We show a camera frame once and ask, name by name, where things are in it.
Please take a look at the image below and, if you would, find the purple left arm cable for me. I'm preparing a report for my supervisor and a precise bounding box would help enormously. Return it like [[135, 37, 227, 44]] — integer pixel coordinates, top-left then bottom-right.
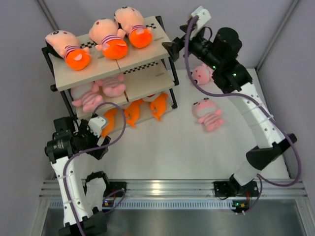
[[63, 102, 127, 236]]

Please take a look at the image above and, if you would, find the pink frog plush shelf right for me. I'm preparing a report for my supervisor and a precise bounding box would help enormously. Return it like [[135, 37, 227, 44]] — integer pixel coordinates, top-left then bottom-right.
[[95, 73, 126, 97]]

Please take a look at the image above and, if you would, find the pink frog plush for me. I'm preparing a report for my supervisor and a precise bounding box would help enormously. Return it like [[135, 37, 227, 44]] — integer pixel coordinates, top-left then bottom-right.
[[192, 98, 224, 132], [191, 64, 214, 85]]

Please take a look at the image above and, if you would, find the beige three-tier shelf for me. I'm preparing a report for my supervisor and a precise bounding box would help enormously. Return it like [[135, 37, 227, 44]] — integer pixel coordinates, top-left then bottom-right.
[[42, 16, 179, 119]]

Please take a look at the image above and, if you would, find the orange shark plush on shelf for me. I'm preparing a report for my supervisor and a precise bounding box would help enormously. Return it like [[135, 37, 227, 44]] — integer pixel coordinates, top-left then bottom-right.
[[101, 108, 117, 138]]

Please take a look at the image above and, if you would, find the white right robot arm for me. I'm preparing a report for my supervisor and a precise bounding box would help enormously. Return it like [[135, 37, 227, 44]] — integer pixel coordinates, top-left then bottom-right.
[[162, 25, 301, 197]]

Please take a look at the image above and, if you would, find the pink frog plush shelf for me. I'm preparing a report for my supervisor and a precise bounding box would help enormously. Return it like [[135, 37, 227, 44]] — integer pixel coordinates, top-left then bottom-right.
[[95, 73, 126, 97], [70, 82, 103, 113]]

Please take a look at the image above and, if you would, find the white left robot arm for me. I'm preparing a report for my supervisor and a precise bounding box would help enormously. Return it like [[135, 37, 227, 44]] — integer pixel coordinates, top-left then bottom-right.
[[45, 115, 111, 236]]

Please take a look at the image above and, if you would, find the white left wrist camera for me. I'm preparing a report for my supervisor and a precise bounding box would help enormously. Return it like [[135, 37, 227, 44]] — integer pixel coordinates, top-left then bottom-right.
[[88, 116, 108, 139]]

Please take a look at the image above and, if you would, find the aluminium mounting rail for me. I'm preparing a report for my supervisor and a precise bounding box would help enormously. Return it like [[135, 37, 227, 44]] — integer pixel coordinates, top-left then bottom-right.
[[39, 178, 308, 211]]

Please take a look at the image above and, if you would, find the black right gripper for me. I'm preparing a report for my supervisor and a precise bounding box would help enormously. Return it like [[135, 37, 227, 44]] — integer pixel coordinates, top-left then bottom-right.
[[163, 25, 222, 71]]

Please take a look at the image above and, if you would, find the boy doll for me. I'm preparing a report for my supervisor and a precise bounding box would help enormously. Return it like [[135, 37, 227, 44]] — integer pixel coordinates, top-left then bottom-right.
[[89, 19, 128, 60], [114, 6, 153, 49]]

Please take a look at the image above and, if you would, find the boy doll table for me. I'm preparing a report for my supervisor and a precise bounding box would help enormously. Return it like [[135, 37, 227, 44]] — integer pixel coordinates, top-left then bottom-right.
[[45, 30, 91, 71]]

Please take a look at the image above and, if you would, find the pink frog plush shelf left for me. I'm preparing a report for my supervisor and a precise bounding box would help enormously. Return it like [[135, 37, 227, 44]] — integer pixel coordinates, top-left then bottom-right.
[[70, 82, 103, 113]]

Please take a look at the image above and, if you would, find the orange shark plush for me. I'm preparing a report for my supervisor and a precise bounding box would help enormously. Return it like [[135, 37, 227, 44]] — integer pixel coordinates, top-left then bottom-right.
[[142, 92, 169, 121], [101, 108, 117, 138], [121, 99, 144, 128]]

